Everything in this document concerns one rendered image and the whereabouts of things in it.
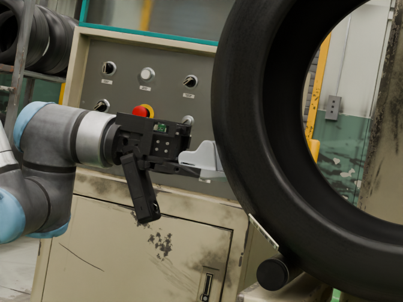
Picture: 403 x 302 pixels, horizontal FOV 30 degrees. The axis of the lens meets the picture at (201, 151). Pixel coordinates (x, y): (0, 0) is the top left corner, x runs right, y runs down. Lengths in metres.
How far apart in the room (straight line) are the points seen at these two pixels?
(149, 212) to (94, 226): 0.75
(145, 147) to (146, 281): 0.77
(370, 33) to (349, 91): 0.82
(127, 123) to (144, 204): 0.13
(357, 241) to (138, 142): 0.40
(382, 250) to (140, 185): 0.40
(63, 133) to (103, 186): 0.71
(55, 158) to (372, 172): 0.57
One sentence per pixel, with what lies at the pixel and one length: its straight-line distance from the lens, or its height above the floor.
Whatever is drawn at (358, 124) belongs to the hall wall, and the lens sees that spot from 10.30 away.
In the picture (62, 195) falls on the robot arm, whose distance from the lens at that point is 1.27.
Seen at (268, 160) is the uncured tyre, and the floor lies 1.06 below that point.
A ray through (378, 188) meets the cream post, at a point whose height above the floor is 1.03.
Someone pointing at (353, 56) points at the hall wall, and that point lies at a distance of 10.39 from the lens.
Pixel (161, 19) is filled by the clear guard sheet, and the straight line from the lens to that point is 1.92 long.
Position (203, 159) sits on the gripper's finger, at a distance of 1.16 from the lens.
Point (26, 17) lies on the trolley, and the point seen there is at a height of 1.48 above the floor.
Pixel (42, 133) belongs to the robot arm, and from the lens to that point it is 1.25.
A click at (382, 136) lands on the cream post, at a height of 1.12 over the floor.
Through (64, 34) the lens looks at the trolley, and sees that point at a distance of 5.29.
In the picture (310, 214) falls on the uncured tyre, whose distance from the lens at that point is 1.01.
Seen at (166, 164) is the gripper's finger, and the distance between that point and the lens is 1.15.
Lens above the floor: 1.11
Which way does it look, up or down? 3 degrees down
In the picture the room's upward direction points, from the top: 10 degrees clockwise
